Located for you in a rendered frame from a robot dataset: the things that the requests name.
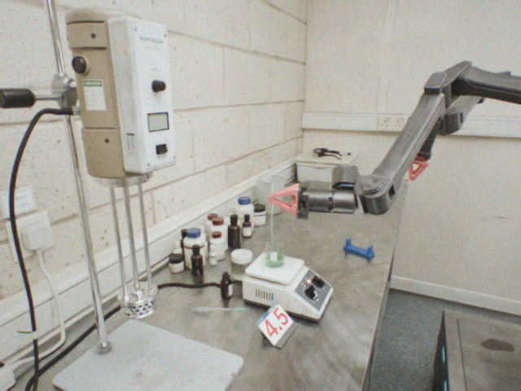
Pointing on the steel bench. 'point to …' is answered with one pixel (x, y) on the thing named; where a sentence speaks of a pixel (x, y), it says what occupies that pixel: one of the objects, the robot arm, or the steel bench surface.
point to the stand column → (77, 181)
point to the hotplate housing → (263, 290)
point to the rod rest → (358, 249)
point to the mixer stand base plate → (151, 363)
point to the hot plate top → (292, 265)
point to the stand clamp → (68, 94)
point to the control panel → (315, 290)
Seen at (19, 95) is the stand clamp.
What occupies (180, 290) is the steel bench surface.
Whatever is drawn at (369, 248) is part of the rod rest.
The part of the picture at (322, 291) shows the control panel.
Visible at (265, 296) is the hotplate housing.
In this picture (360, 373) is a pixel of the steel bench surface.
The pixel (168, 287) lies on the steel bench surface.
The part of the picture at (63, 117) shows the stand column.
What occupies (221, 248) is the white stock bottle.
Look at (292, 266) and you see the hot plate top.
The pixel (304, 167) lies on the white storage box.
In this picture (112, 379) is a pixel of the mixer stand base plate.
